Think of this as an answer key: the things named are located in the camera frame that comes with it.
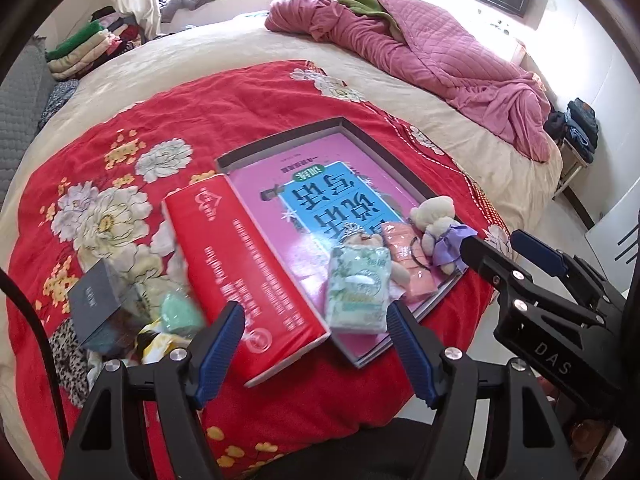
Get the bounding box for stack of folded clothes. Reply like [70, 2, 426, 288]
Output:
[46, 6, 146, 81]

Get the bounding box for red tissue pack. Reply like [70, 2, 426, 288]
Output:
[161, 172, 332, 388]

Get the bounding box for pink comb packet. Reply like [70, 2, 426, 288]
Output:
[380, 220, 451, 303]

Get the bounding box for dark patterned pillow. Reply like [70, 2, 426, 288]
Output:
[39, 79, 81, 128]

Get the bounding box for light green tissue packet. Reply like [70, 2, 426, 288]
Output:
[325, 249, 393, 335]

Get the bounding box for grey quilted headboard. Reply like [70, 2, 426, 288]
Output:
[0, 37, 56, 206]

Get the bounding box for yellow black plush toy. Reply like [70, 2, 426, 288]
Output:
[135, 322, 193, 366]

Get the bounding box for white flat panel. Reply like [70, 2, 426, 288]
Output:
[585, 205, 640, 301]

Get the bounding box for dark shallow box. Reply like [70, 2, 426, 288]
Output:
[216, 116, 471, 370]

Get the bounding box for dark blue box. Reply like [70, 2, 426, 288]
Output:
[67, 259, 141, 356]

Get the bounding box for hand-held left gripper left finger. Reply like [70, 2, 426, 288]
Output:
[59, 300, 246, 480]

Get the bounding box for white teddy bear silver dress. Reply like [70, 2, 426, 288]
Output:
[342, 225, 411, 286]

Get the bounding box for leopard print headband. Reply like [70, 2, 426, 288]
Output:
[50, 317, 108, 408]

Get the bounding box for white stool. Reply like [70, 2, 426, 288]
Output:
[552, 137, 598, 228]

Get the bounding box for pink quilted duvet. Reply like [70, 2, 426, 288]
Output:
[265, 0, 553, 163]

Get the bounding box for pink book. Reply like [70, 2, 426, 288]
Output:
[227, 132, 451, 356]

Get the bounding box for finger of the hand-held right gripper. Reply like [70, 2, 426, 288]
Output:
[510, 229, 627, 312]
[460, 234, 607, 329]

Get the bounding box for mint green soft item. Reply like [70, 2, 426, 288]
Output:
[159, 287, 207, 338]

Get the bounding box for pile of jeans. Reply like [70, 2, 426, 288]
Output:
[545, 97, 600, 163]

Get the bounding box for black cable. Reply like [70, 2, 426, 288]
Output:
[0, 267, 68, 446]

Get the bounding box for red floral blanket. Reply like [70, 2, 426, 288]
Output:
[7, 60, 511, 480]

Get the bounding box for white teddy bear purple ribbon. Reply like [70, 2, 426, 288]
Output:
[410, 195, 478, 276]

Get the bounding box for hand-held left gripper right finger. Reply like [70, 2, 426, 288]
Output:
[386, 300, 573, 480]

